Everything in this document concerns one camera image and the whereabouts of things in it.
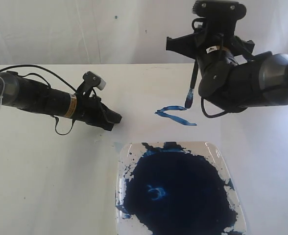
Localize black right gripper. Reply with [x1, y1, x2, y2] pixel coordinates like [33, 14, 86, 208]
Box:
[166, 22, 264, 110]

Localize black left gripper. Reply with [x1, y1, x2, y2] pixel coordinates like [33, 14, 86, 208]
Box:
[48, 84, 122, 132]

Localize black paintbrush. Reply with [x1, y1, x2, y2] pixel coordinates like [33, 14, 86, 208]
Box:
[184, 60, 199, 109]

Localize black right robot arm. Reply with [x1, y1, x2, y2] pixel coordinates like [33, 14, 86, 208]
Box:
[166, 22, 288, 113]

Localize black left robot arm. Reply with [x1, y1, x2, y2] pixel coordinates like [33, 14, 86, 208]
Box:
[0, 71, 122, 131]

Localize white paper sheet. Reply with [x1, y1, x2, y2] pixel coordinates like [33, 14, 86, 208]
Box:
[109, 94, 222, 151]

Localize white plate with blue paint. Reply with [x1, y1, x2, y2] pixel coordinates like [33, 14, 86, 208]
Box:
[115, 141, 247, 235]

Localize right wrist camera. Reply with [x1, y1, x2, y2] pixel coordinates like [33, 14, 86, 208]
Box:
[192, 0, 247, 25]

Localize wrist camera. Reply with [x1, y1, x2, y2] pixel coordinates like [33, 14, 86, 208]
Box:
[83, 71, 106, 91]
[192, 0, 247, 25]

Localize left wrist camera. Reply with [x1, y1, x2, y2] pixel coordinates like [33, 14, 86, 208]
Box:
[83, 71, 106, 91]

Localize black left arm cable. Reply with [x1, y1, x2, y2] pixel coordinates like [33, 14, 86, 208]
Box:
[0, 64, 76, 136]

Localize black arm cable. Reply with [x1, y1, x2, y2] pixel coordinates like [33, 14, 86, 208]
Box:
[0, 64, 76, 136]
[200, 96, 233, 119]

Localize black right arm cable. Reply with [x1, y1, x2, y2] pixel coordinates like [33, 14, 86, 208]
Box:
[200, 96, 233, 119]

